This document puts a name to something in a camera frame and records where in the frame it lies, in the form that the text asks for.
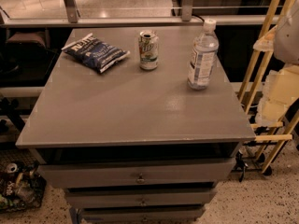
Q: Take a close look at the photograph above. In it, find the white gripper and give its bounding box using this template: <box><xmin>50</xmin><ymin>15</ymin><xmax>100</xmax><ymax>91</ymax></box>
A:
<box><xmin>255</xmin><ymin>64</ymin><xmax>299</xmax><ymax>127</ymax></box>

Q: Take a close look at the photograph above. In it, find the clear plastic water bottle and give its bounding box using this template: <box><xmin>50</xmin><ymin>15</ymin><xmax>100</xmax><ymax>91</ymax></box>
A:
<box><xmin>188</xmin><ymin>19</ymin><xmax>219</xmax><ymax>90</ymax></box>

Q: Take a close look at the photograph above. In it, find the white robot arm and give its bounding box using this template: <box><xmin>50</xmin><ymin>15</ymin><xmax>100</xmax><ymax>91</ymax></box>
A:
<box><xmin>253</xmin><ymin>0</ymin><xmax>299</xmax><ymax>126</ymax></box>

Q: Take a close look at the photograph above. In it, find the yellow wooden rack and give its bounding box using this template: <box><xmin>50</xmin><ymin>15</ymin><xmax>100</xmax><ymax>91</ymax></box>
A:
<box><xmin>237</xmin><ymin>0</ymin><xmax>299</xmax><ymax>175</ymax></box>

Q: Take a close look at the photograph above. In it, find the top grey drawer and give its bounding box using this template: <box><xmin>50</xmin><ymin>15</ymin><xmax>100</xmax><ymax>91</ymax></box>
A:
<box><xmin>38</xmin><ymin>158</ymin><xmax>235</xmax><ymax>189</ymax></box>

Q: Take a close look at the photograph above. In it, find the grey drawer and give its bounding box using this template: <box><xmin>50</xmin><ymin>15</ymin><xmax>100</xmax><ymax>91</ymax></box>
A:
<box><xmin>65</xmin><ymin>189</ymin><xmax>216</xmax><ymax>208</ymax></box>
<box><xmin>38</xmin><ymin>158</ymin><xmax>235</xmax><ymax>189</ymax></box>
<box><xmin>81</xmin><ymin>206</ymin><xmax>205</xmax><ymax>223</ymax></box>

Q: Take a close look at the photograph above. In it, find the middle grey drawer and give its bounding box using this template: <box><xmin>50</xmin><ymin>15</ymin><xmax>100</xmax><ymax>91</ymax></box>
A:
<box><xmin>65</xmin><ymin>189</ymin><xmax>216</xmax><ymax>208</ymax></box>

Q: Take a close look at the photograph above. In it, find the green white soda can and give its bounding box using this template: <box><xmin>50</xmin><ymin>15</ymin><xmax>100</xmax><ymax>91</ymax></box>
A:
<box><xmin>138</xmin><ymin>30</ymin><xmax>159</xmax><ymax>70</ymax></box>

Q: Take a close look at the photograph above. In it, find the grey drawer cabinet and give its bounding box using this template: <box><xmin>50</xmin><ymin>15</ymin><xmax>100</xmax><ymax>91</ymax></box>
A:
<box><xmin>15</xmin><ymin>25</ymin><xmax>257</xmax><ymax>224</ymax></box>

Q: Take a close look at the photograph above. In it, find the metal window railing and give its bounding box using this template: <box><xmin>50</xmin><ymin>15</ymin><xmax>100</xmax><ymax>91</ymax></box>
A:
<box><xmin>0</xmin><ymin>0</ymin><xmax>271</xmax><ymax>28</ymax></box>

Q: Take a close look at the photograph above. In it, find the bottom grey drawer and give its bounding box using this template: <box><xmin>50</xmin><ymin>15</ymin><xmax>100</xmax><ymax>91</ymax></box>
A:
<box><xmin>81</xmin><ymin>206</ymin><xmax>205</xmax><ymax>223</ymax></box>

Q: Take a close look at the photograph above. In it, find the blue chip bag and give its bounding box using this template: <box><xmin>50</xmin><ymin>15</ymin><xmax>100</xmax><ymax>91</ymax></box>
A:
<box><xmin>62</xmin><ymin>33</ymin><xmax>130</xmax><ymax>74</ymax></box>

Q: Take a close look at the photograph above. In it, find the dark chair at left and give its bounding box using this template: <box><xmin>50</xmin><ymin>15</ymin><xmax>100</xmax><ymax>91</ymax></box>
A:
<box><xmin>0</xmin><ymin>30</ymin><xmax>60</xmax><ymax>88</ymax></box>

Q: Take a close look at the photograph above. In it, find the black bin of trash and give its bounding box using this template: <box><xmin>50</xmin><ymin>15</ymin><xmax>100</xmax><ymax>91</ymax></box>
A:
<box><xmin>0</xmin><ymin>161</ymin><xmax>47</xmax><ymax>213</ymax></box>

